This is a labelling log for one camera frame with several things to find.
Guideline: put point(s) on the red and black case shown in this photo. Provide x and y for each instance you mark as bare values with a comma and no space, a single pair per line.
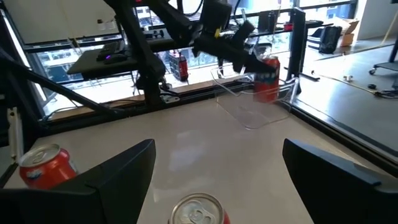
182,67

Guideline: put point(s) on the black computer mouse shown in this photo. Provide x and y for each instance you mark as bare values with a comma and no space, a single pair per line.
115,59

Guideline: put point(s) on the white frame bracket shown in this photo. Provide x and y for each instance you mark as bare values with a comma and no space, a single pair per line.
15,133

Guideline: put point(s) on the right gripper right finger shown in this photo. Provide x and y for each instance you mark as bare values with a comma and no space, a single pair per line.
335,199

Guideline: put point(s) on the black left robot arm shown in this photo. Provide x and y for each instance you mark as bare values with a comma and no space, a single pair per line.
140,46

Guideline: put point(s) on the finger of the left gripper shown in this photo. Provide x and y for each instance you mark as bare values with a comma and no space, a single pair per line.
259,71

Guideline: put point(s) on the black backpack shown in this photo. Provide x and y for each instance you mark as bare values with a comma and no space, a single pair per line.
329,39

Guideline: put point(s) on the brown cardboard box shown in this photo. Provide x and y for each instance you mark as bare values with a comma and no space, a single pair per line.
348,39

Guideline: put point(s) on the black keyboard tray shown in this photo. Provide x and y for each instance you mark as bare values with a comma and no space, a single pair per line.
87,67

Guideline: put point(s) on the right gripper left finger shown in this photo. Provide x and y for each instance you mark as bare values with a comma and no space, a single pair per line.
109,199

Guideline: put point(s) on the black metal table frame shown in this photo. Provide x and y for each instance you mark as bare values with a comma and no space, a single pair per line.
62,90

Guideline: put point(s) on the black office chair base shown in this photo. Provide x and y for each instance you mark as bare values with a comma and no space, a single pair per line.
387,66

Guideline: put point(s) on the clear plastic can bin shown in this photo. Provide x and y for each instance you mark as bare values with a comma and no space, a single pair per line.
248,118

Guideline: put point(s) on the red Fanta strawberry can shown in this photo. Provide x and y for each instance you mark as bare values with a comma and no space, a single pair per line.
267,90
46,174
196,211

